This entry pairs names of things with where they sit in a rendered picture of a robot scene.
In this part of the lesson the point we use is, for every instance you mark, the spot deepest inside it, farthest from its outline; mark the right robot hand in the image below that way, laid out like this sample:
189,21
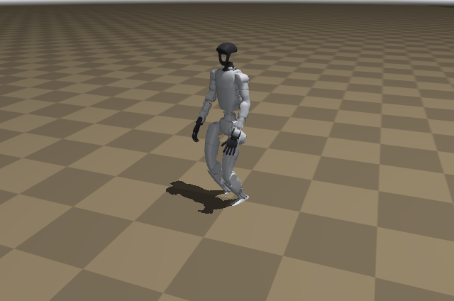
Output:
196,129

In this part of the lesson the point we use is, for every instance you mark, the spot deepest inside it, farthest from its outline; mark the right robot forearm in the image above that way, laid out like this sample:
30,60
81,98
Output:
204,110

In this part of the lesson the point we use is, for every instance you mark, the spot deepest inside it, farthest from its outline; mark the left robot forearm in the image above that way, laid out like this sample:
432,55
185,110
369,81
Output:
242,116

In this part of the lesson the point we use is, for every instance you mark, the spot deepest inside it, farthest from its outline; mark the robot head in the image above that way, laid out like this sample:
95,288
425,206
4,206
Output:
226,49

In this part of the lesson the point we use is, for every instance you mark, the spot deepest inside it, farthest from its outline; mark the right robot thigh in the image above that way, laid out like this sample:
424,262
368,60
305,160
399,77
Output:
211,147

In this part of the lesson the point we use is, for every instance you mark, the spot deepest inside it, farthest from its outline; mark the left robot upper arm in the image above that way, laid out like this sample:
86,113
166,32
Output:
242,80

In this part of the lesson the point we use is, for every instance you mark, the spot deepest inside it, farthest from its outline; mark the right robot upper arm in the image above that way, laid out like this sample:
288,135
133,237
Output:
211,95

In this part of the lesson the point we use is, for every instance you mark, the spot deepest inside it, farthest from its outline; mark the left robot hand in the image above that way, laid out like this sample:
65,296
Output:
231,143

